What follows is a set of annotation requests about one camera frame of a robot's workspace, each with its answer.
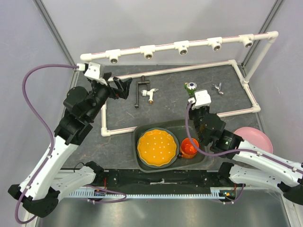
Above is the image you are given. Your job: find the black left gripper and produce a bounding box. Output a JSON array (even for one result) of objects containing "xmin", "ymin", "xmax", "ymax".
[{"xmin": 87, "ymin": 72, "xmax": 133, "ymax": 122}]

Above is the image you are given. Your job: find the green plastic water faucet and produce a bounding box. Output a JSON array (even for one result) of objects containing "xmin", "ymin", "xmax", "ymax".
[{"xmin": 184, "ymin": 82, "xmax": 197, "ymax": 97}]

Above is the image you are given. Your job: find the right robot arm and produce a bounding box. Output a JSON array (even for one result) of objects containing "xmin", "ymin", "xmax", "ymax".
[{"xmin": 185, "ymin": 103, "xmax": 303, "ymax": 205}]

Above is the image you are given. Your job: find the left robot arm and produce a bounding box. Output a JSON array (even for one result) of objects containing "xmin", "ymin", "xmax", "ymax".
[{"xmin": 8, "ymin": 77, "xmax": 132, "ymax": 218}]

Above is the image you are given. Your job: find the dark bronze faucet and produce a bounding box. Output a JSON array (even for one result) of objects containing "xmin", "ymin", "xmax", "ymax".
[{"xmin": 134, "ymin": 76, "xmax": 151, "ymax": 108}]

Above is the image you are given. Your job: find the white plastic faucet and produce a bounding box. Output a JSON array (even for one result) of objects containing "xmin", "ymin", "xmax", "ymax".
[{"xmin": 141, "ymin": 88, "xmax": 159, "ymax": 105}]

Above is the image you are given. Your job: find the dark grey plastic tray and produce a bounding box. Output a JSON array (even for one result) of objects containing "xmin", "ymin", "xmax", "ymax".
[{"xmin": 132, "ymin": 119, "xmax": 211, "ymax": 174}]

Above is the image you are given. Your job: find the chrome metal faucet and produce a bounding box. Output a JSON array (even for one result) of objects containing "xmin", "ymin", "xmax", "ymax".
[{"xmin": 212, "ymin": 82, "xmax": 224, "ymax": 95}]

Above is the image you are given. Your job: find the grey plate under yellow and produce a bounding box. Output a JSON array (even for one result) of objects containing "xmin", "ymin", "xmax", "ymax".
[{"xmin": 136, "ymin": 127, "xmax": 182, "ymax": 169}]

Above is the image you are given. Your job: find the orange mug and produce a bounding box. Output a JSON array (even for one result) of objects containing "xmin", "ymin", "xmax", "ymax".
[{"xmin": 178, "ymin": 138, "xmax": 198, "ymax": 159}]

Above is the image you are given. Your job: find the yellow dotted plate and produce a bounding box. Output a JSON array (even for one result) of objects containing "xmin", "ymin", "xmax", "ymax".
[{"xmin": 137, "ymin": 129, "xmax": 178, "ymax": 166}]

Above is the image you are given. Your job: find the pink plate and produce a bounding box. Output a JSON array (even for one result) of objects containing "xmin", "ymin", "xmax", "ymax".
[{"xmin": 234, "ymin": 127, "xmax": 273, "ymax": 154}]

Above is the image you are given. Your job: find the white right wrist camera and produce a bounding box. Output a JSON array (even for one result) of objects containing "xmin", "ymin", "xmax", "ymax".
[{"xmin": 187, "ymin": 89, "xmax": 211, "ymax": 110}]

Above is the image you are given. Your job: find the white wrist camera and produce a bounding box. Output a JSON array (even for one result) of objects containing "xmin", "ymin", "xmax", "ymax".
[
  {"xmin": 76, "ymin": 62, "xmax": 107, "ymax": 85},
  {"xmin": 187, "ymin": 89, "xmax": 211, "ymax": 110}
]

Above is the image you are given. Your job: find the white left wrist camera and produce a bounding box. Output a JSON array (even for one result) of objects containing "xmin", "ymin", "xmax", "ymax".
[{"xmin": 76, "ymin": 62, "xmax": 107, "ymax": 85}]

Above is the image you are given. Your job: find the white PVC pipe frame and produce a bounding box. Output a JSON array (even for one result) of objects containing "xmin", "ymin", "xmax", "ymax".
[{"xmin": 80, "ymin": 31, "xmax": 279, "ymax": 137}]

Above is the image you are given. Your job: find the light blue cable duct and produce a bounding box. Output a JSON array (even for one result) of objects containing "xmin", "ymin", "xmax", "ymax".
[{"xmin": 67, "ymin": 188, "xmax": 225, "ymax": 199}]

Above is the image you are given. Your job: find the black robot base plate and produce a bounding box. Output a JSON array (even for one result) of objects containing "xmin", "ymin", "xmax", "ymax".
[{"xmin": 91, "ymin": 169, "xmax": 241, "ymax": 189}]

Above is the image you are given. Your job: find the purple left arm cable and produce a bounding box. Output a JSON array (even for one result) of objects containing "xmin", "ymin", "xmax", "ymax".
[{"xmin": 15, "ymin": 64, "xmax": 128, "ymax": 225}]

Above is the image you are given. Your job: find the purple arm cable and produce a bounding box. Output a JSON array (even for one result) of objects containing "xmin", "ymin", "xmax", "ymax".
[
  {"xmin": 15, "ymin": 64, "xmax": 128, "ymax": 225},
  {"xmin": 185, "ymin": 101, "xmax": 303, "ymax": 204}
]

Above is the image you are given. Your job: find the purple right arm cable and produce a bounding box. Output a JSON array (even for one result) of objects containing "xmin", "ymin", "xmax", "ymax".
[{"xmin": 185, "ymin": 101, "xmax": 303, "ymax": 204}]

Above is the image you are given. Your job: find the aluminium frame post left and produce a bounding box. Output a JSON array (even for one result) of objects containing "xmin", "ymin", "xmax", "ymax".
[{"xmin": 33, "ymin": 0, "xmax": 76, "ymax": 65}]

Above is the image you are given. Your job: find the aluminium frame post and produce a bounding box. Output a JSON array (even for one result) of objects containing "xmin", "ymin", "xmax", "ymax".
[
  {"xmin": 241, "ymin": 0, "xmax": 284, "ymax": 68},
  {"xmin": 33, "ymin": 0, "xmax": 76, "ymax": 65}
]

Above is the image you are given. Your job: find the aluminium frame post right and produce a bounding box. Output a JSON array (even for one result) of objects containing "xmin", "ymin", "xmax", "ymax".
[{"xmin": 241, "ymin": 0, "xmax": 284, "ymax": 68}]

